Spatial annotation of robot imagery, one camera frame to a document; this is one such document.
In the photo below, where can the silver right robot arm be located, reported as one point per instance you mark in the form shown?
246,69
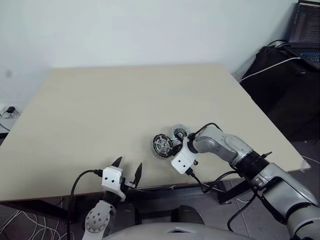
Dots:
217,143

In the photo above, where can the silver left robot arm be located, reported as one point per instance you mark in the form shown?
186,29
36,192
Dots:
97,217

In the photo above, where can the silver spoked motor rotor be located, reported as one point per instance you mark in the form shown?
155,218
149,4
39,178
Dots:
163,147

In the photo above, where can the black table frame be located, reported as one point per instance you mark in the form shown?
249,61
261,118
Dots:
45,208

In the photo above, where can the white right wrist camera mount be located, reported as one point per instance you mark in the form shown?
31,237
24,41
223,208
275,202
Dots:
182,160

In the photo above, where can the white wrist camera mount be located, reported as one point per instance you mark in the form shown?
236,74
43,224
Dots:
182,160
112,177

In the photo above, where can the black laptop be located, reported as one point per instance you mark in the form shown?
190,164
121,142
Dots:
305,22

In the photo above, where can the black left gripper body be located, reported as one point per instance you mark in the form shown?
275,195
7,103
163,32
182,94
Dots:
128,185

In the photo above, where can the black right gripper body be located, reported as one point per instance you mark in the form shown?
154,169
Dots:
179,146

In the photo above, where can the black cabinet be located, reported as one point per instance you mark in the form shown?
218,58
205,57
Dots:
287,100

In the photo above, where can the clear table corner guard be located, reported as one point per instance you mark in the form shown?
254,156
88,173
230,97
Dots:
305,165

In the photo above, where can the dark rounded shape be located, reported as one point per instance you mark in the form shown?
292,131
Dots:
187,215

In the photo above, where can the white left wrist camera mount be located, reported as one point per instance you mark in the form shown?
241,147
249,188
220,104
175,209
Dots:
112,177

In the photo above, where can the small black power adapter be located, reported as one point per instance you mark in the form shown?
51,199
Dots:
11,109

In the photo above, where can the silver robot torso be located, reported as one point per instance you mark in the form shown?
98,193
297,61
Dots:
162,232

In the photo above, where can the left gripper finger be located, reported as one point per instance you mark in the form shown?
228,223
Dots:
117,163
138,173

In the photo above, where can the white power strip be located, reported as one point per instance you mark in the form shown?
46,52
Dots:
2,107

